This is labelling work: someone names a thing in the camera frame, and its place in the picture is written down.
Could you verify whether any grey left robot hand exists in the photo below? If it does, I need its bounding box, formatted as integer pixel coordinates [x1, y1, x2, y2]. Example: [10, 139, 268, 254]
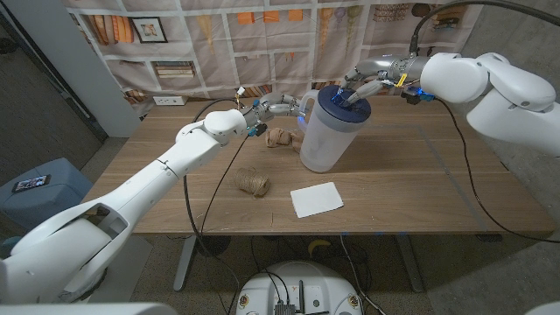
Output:
[252, 91, 308, 127]

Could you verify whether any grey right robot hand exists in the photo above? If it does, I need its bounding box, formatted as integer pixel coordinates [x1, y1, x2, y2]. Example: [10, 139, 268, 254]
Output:
[339, 54, 421, 109]

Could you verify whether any dark blue pitcher lid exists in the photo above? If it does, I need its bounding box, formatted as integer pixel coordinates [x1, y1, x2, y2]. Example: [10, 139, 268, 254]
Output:
[317, 84, 373, 134]

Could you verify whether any translucent plastic pitcher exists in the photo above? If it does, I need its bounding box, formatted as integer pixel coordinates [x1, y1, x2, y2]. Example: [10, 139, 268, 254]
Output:
[298, 89, 373, 174]

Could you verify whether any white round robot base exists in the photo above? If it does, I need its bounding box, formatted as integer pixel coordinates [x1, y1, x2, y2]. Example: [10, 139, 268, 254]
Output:
[235, 261, 363, 315]

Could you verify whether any crumpled brown rag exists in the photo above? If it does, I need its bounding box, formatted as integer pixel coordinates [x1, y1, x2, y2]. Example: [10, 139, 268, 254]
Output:
[264, 127, 304, 154]

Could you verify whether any printed bookshelf backdrop cloth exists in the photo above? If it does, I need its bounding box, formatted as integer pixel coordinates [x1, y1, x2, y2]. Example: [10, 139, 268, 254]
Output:
[60, 0, 487, 117]

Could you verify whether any brown twine ball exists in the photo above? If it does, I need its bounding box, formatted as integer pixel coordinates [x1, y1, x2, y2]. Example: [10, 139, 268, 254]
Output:
[233, 167, 271, 198]

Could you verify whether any white paper sheet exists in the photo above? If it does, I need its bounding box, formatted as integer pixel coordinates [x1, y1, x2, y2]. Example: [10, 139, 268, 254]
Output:
[290, 181, 345, 219]

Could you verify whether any white power outlet strip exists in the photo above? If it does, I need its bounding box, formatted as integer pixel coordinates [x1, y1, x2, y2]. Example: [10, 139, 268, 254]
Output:
[152, 94, 189, 107]

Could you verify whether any yellow curved object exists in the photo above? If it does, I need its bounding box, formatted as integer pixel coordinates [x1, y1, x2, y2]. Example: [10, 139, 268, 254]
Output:
[307, 238, 333, 257]

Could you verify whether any black round floor object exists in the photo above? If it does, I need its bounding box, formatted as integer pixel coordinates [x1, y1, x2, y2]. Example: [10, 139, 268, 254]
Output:
[194, 234, 232, 258]

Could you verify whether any grey metal table leg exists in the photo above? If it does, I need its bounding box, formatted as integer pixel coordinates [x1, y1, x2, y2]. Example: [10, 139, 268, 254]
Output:
[172, 234, 198, 293]
[395, 234, 425, 293]

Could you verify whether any white floor platform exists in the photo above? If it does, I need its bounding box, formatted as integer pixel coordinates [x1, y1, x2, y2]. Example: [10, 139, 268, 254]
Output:
[87, 234, 154, 304]

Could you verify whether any black smartphone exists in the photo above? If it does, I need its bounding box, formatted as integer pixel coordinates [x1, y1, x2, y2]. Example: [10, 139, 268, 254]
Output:
[11, 173, 52, 194]

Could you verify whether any teal round object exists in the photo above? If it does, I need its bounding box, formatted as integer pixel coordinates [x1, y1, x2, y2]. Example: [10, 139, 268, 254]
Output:
[0, 235, 25, 259]

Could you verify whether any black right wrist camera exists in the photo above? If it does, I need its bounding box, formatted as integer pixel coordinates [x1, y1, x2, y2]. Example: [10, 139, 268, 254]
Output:
[400, 85, 437, 107]

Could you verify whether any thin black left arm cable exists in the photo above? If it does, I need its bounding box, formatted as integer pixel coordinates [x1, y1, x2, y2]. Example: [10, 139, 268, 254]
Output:
[199, 133, 251, 246]

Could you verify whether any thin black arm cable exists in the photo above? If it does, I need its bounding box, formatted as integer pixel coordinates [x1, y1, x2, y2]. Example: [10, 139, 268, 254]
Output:
[199, 133, 251, 246]
[434, 98, 560, 245]

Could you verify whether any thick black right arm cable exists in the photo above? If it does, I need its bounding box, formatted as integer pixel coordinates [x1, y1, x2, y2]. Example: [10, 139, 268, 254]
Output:
[409, 0, 560, 57]

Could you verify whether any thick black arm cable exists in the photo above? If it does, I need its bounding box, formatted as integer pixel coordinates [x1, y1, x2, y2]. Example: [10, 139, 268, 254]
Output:
[409, 0, 560, 57]
[181, 98, 242, 307]

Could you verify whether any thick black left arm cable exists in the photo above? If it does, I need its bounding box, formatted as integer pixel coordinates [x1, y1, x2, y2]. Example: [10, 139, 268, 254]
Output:
[181, 98, 242, 307]

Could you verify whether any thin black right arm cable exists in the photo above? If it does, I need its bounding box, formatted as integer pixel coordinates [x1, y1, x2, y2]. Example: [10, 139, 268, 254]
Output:
[434, 98, 560, 245]

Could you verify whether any black floor cable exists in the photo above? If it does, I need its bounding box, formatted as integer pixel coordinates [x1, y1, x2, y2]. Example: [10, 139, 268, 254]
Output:
[249, 235, 291, 303]

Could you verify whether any grey floor cable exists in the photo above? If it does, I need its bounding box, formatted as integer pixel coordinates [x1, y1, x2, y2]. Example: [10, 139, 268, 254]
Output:
[339, 234, 387, 315]

